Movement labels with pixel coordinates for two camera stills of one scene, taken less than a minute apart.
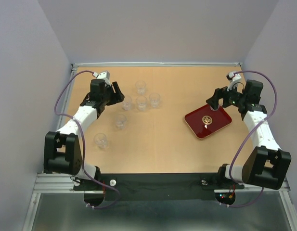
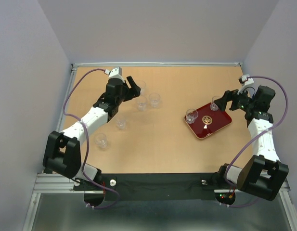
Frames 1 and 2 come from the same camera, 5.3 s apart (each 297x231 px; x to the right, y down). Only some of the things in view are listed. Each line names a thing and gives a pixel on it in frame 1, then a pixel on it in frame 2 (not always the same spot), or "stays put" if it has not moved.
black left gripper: [118, 96] → [133, 92]
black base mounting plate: [190, 186] stays put
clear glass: [100, 139] stays put
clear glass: [154, 98] stays put
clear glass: [141, 102] stays put
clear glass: [127, 103] → [191, 115]
